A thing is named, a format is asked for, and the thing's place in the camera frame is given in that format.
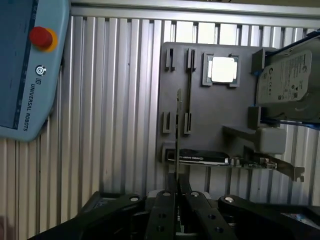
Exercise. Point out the light blue teach pendant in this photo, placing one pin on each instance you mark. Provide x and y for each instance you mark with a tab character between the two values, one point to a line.
15	75

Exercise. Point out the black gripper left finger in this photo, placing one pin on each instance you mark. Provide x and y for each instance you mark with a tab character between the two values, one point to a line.
160	215

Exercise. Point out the silver hard disk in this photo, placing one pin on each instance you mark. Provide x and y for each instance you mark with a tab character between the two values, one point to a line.
285	80

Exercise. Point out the silver CPU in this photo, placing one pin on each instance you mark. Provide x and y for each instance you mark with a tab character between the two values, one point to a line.
223	69

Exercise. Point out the white plastic block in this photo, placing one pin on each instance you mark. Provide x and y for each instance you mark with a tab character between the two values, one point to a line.
271	140

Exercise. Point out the aluminium frame rail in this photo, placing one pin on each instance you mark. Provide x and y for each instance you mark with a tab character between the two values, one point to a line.
175	11

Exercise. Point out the red emergency stop button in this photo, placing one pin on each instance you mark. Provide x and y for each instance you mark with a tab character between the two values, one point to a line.
41	37

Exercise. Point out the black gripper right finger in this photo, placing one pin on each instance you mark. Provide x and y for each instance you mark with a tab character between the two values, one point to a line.
200	215

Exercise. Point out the black graphics card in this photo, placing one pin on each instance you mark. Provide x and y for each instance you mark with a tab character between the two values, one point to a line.
200	159

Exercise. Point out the grey parts rack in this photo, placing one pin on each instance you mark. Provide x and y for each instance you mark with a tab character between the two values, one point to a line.
215	112

